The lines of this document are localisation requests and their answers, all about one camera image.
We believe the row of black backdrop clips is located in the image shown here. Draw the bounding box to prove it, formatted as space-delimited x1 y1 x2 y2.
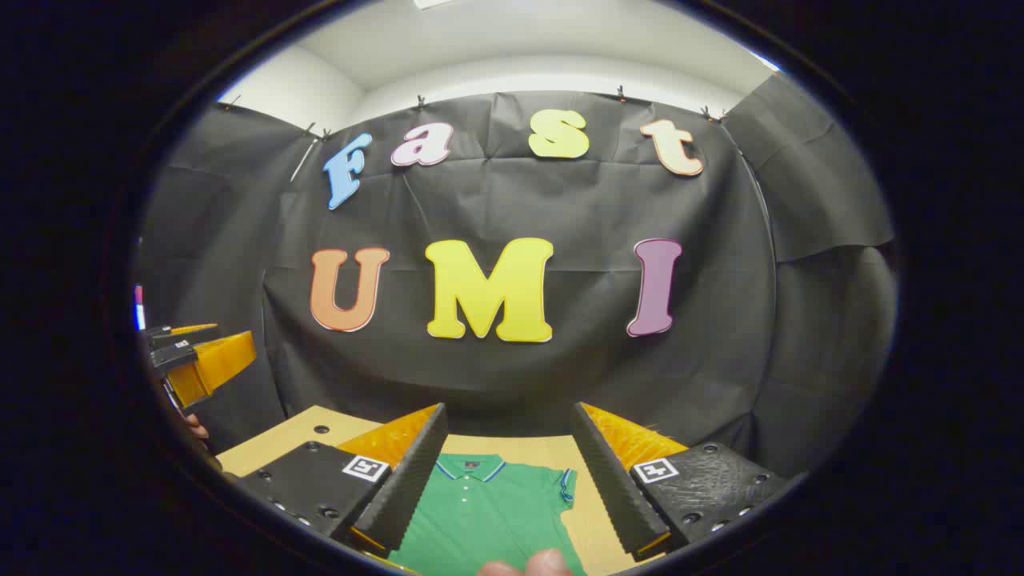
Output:
218 84 727 143

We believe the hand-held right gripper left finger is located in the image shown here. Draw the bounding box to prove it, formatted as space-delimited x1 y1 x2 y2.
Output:
232 402 450 559

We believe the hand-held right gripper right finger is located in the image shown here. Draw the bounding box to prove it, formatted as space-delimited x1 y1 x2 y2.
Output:
570 402 805 562

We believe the green T-shirt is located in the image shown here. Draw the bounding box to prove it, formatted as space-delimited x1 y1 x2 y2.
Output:
386 453 589 576

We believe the black backdrop cloth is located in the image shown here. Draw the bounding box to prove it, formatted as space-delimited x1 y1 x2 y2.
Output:
136 74 898 481

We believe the thin white cord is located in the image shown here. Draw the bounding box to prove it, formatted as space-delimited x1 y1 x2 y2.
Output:
290 136 319 183

